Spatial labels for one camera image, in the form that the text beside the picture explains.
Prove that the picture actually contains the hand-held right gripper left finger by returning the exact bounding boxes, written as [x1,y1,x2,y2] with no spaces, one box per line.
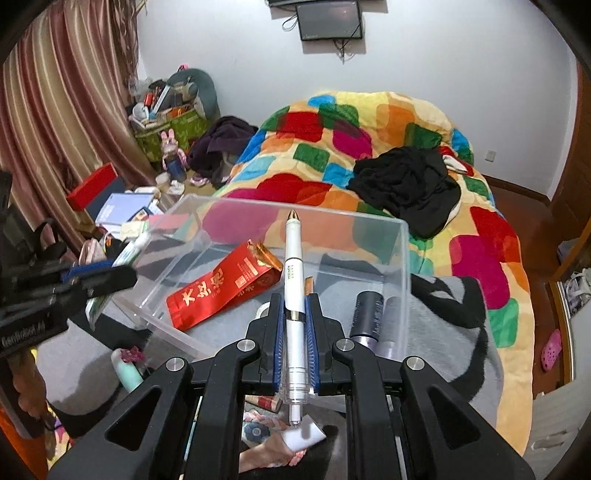
[46,293,287,480]

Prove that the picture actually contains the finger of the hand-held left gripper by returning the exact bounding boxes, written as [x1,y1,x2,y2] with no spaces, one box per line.
[46,266,139,319]
[28,259,116,289]

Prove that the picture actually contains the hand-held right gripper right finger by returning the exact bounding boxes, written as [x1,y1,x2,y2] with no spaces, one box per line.
[308,293,536,480]

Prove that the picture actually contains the light green tube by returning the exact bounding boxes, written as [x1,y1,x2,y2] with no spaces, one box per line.
[85,231,155,330]

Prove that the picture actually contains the white pen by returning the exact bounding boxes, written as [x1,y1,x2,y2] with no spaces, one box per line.
[283,210,306,426]

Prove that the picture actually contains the braided pink white band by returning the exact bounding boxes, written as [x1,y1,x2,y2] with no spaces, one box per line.
[244,411,305,467]

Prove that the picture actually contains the clear plastic box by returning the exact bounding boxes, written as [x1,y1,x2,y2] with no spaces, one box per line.
[113,194,411,365]

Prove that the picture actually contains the person's left hand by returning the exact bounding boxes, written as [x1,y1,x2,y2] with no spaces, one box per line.
[9,355,47,407]

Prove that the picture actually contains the pink flat box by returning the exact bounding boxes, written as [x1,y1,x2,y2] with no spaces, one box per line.
[78,237,109,264]

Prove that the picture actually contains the dark cylindrical bottle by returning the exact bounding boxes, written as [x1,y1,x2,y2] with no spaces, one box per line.
[349,291,386,352]

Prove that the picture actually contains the blue white notebook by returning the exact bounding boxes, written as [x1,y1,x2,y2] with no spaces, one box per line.
[95,193,155,227]

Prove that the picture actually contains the red gold packet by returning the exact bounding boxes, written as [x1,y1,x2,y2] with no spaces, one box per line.
[166,240,284,332]

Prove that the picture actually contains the red box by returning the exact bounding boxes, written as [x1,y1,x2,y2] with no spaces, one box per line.
[66,162,117,213]

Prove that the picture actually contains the white paper piece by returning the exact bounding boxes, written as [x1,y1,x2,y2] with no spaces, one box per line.
[281,415,326,450]

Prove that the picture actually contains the mint green bottle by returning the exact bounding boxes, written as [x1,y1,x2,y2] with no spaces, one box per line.
[111,348,145,391]

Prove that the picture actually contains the grey black blanket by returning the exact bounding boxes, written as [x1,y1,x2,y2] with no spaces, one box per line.
[37,272,504,480]

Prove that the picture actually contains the pink bunny toy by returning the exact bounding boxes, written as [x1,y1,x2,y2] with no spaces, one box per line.
[159,129,185,162]

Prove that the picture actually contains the green bag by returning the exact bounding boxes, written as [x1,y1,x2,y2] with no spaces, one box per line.
[131,104,208,162]

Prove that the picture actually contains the striped brown curtain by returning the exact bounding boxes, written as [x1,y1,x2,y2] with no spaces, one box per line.
[0,0,153,259]

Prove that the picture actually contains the black clothing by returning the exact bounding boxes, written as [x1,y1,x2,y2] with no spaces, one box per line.
[347,147,462,238]

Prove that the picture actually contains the dark purple clothing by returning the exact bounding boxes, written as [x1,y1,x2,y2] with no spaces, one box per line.
[186,115,259,185]

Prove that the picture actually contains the assorted boxes and bottles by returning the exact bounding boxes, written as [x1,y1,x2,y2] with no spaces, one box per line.
[129,76,195,127]

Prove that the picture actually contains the colorful patchwork blanket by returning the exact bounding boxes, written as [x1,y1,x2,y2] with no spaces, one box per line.
[215,90,539,457]

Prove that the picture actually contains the grey neck pillow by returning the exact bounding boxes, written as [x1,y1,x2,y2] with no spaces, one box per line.
[166,68,221,121]

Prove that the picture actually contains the pink clog shoe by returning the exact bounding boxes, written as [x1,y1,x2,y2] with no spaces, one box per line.
[541,329,563,372]

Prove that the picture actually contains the wooden wardrobe shelf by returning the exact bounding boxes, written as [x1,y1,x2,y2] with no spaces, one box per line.
[547,217,591,384]

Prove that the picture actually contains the white sliding wardrobe door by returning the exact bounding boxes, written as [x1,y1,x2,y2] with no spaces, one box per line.
[526,369,591,480]

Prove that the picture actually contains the white bag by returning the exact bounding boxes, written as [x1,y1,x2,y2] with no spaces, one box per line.
[561,270,591,315]

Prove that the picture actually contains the wooden door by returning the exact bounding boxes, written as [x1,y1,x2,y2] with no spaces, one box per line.
[547,55,591,217]

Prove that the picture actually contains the small black monitor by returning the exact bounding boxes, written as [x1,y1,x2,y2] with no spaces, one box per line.
[295,1,364,41]

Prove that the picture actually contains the black hanging cable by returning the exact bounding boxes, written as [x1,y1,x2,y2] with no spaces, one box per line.
[335,39,365,61]

